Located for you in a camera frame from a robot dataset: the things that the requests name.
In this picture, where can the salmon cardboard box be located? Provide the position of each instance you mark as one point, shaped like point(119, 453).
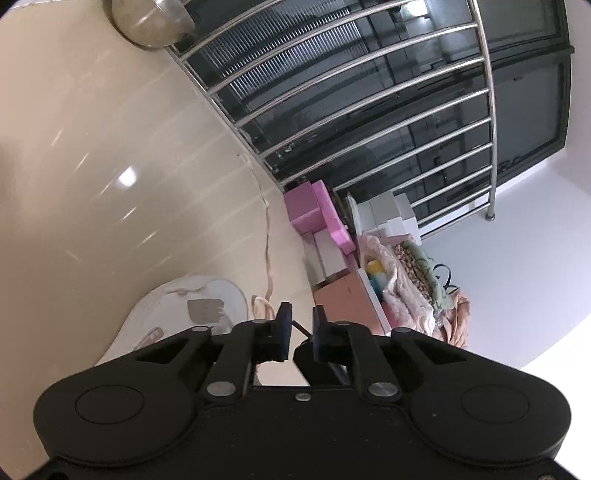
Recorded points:
point(346, 295)

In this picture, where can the tan bag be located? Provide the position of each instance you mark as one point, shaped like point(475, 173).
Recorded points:
point(457, 323)

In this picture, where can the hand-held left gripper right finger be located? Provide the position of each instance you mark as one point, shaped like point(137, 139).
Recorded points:
point(319, 337)

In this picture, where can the white cardboard box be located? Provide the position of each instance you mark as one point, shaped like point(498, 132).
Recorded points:
point(388, 214)

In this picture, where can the white sneaker shoe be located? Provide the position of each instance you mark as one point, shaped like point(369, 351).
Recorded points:
point(161, 304)

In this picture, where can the clear plastic bag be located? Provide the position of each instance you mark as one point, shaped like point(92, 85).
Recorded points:
point(401, 295)

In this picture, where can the steel window railing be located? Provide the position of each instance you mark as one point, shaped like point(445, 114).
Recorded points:
point(492, 152)

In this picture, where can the flat white box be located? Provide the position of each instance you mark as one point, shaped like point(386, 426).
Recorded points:
point(330, 256)

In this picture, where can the green cloth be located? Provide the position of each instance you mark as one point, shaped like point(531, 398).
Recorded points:
point(438, 281)

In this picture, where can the pink foam tray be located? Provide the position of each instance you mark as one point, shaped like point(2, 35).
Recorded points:
point(334, 221)

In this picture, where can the steel bowl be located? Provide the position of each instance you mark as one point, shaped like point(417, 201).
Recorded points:
point(147, 23)

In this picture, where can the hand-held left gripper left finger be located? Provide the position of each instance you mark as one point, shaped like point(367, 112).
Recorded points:
point(282, 330)

